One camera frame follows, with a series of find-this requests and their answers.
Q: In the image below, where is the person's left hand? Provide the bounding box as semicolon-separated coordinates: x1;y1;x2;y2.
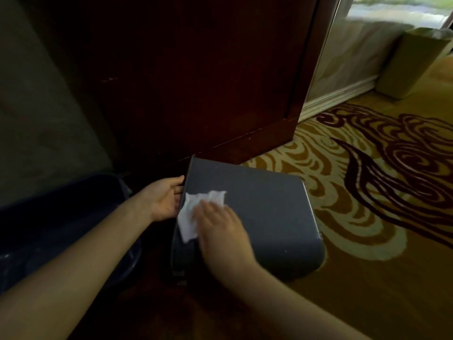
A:
139;175;185;223

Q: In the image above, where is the person's right hand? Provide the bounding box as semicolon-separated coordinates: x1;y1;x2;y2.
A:
191;199;258;280

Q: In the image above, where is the white baseboard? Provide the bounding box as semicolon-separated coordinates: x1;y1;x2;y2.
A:
298;75;380;123

